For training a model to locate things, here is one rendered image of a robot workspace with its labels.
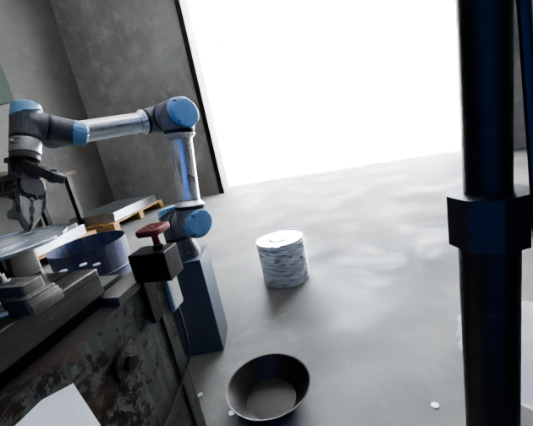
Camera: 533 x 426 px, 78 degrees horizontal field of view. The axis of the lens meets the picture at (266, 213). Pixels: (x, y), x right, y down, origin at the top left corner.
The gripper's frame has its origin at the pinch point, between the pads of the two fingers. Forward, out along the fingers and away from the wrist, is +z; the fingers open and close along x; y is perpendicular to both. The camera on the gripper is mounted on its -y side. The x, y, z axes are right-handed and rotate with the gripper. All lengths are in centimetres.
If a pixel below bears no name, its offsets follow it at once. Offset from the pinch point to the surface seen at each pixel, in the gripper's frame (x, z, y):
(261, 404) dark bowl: -51, 64, -43
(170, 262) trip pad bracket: 0.7, 13.7, -40.5
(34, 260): 6.9, 10.0, -9.3
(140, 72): -345, -304, 191
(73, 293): 13.6, 18.3, -26.4
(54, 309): 17.7, 20.7, -26.3
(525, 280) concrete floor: -113, 35, -159
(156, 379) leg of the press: -8, 41, -30
